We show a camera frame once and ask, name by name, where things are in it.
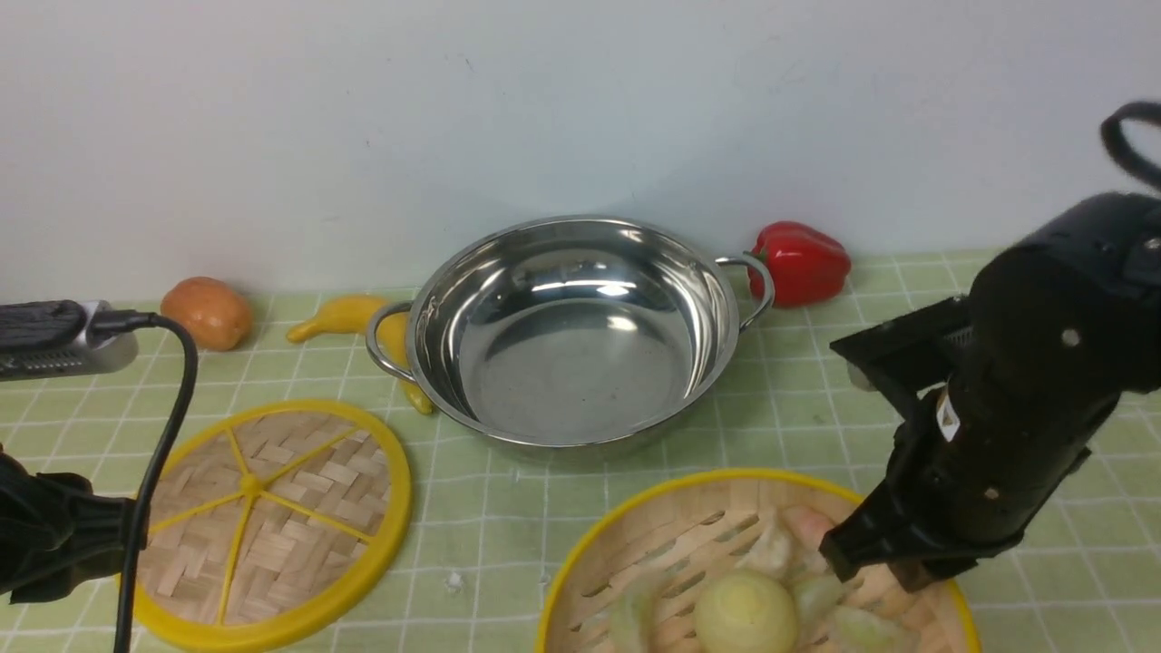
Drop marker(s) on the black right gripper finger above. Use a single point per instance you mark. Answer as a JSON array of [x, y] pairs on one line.
[[876, 533]]

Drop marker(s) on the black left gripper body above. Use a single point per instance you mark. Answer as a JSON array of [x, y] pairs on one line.
[[56, 533]]

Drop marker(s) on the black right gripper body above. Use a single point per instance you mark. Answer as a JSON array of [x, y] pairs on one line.
[[996, 411]]

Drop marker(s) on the yellow bamboo steamer basket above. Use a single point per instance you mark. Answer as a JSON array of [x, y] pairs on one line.
[[697, 527]]

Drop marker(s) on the yellow woven steamer lid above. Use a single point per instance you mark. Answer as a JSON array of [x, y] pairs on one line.
[[270, 525]]

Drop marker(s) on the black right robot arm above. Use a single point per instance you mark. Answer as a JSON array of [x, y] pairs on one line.
[[1095, 270]]

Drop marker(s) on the stainless steel pot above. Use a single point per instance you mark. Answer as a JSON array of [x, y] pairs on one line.
[[572, 334]]

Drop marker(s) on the pink dumpling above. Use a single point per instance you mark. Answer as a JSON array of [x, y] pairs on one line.
[[808, 525]]

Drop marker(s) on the light green dumpling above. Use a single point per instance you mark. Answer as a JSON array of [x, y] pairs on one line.
[[815, 597]]

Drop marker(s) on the green dumpling right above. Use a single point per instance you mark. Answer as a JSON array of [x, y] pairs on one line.
[[854, 630]]

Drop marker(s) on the white dumpling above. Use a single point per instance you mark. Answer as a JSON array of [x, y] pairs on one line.
[[772, 552]]

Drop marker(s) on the yellow-green round bun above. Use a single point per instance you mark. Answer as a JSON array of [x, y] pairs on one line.
[[745, 611]]

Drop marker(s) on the red bell pepper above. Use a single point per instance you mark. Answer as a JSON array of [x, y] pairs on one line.
[[807, 267]]

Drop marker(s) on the pale green dumpling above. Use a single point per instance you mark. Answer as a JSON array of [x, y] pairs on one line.
[[631, 618]]

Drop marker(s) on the brown potato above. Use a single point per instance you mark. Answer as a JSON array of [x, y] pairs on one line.
[[217, 317]]

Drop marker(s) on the yellow banana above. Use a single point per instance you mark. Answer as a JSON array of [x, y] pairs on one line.
[[351, 314]]

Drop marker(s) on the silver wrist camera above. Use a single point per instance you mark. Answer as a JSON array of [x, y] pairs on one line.
[[56, 339]]

